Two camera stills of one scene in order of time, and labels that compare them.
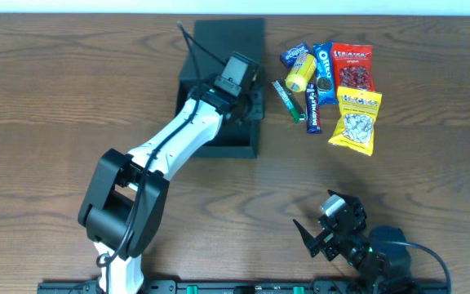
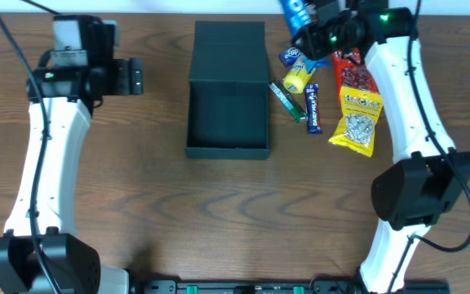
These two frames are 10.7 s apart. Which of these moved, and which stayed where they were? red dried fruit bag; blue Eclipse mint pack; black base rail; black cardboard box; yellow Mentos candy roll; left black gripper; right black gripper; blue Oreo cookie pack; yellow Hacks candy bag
Moved: left black gripper; blue Oreo cookie pack; right black gripper
Stayed: red dried fruit bag; yellow Hacks candy bag; blue Eclipse mint pack; black base rail; black cardboard box; yellow Mentos candy roll
